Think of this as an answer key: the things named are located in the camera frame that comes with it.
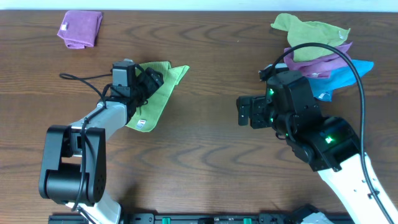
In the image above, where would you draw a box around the crumpled purple cloth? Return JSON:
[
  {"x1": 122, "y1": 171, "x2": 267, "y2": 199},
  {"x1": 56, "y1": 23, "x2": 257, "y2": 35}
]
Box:
[{"x1": 284, "y1": 47, "x2": 348, "y2": 79}]

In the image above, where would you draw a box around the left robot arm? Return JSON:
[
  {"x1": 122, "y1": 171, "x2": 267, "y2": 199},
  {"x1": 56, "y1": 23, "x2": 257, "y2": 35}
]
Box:
[{"x1": 39, "y1": 65, "x2": 164, "y2": 223}]

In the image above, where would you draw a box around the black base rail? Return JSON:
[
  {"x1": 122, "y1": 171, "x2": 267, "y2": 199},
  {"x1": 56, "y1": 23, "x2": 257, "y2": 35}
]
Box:
[{"x1": 48, "y1": 203, "x2": 364, "y2": 224}]

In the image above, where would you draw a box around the blue cloth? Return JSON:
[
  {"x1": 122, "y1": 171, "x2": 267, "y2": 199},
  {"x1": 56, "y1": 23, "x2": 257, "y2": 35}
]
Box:
[{"x1": 308, "y1": 60, "x2": 374, "y2": 101}]

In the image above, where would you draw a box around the light green cloth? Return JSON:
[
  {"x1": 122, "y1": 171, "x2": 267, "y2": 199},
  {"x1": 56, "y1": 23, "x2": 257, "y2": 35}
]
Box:
[{"x1": 126, "y1": 61, "x2": 190, "y2": 133}]

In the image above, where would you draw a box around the folded purple cloth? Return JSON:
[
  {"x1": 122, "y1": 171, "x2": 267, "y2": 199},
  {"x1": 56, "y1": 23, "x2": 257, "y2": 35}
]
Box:
[{"x1": 57, "y1": 10, "x2": 103, "y2": 49}]

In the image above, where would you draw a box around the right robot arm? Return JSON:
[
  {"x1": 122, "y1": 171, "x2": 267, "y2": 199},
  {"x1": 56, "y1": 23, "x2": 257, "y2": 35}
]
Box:
[{"x1": 236, "y1": 71, "x2": 387, "y2": 223}]

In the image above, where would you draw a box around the olive green cloth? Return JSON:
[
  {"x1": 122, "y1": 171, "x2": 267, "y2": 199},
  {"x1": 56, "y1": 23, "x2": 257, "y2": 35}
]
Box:
[{"x1": 271, "y1": 13, "x2": 351, "y2": 62}]

